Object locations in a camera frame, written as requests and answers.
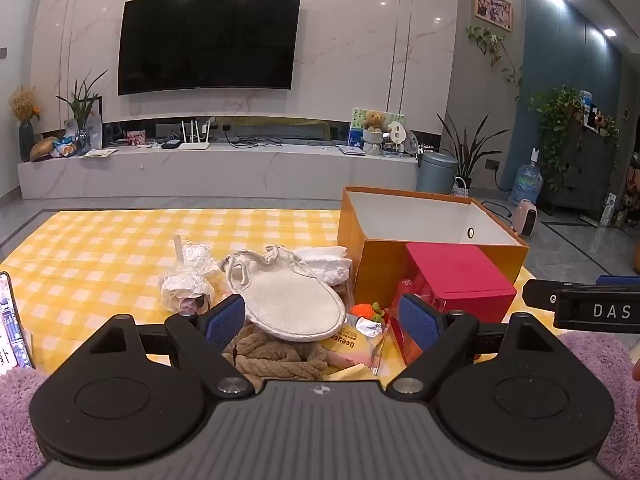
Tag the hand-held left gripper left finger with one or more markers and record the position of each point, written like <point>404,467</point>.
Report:
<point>226,321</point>

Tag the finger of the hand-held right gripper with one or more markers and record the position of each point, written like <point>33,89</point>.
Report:
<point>540,294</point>
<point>620,280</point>

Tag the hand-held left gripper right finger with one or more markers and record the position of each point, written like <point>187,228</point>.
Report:
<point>417,322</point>

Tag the plastic white bundle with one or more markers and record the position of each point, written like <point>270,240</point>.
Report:
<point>185,292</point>

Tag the cream loofah bath mitt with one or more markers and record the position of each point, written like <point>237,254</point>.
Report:
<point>290,300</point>

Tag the yellow snack packet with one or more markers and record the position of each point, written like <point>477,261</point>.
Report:
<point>350,350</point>

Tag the orange cardboard box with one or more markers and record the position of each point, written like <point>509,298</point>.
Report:
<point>380,260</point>

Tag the silver foil wrapper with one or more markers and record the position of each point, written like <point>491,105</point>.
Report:
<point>369,326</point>

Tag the orange knitted strawberry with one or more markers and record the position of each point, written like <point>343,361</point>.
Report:
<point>367,312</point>

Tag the red box with clear side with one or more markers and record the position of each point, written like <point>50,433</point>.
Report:
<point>460,275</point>

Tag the pink space heater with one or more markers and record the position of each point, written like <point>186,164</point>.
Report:
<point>525,215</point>

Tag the white folded towel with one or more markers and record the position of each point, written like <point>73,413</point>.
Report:
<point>325,265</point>

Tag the blue water jug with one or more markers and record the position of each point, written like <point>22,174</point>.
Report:
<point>526,185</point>

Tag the dark grey cabinet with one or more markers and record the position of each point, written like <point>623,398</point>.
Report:
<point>585,170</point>

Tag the yellow checkered mat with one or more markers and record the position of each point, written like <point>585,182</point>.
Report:
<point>110,260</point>

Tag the small white basket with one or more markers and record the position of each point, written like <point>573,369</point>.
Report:
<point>461,187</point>

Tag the white marble tv console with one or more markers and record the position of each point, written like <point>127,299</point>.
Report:
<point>225,172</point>

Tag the grey trash can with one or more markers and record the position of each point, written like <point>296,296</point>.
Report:
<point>436,172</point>

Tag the long-leaf potted plant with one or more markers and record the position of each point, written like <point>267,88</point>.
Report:
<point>470,155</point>

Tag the bushy pothos plant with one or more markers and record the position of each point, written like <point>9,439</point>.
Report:
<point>555,120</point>

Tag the white router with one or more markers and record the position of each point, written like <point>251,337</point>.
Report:
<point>195,146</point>

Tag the flat tablet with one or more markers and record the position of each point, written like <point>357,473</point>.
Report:
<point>351,151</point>

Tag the small black box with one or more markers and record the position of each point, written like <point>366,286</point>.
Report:
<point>171,144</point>

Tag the white round fan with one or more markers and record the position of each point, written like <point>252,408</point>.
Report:
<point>396,132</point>

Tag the brown teddy bear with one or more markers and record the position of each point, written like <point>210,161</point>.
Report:
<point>372,125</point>

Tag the pink photo card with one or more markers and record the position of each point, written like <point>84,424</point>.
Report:
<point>136,138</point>

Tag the green picture card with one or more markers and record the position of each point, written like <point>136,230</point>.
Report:
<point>357,125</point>

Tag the loose papers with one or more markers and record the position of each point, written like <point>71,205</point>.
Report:
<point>97,153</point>

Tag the smartphone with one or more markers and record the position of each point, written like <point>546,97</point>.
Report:
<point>12,325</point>

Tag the purple fluffy rug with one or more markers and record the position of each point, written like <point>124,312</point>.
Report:
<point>20,420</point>

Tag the blue snack bags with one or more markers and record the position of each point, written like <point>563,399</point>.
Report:
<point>65,147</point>

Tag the round ceiling light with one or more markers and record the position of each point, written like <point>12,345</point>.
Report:
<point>609,33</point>

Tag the brown round ornament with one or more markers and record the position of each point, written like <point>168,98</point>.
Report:
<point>42,149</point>

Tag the green plant in glass vase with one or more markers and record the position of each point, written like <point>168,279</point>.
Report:
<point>82,110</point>

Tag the hanging vine plant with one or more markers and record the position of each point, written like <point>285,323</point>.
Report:
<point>487,42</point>

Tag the black flat television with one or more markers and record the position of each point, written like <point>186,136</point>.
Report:
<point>210,40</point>

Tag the dried yellow flowers in vase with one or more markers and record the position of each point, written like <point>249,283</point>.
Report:
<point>25,110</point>

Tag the framed wall picture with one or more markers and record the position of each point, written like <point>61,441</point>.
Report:
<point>493,8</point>

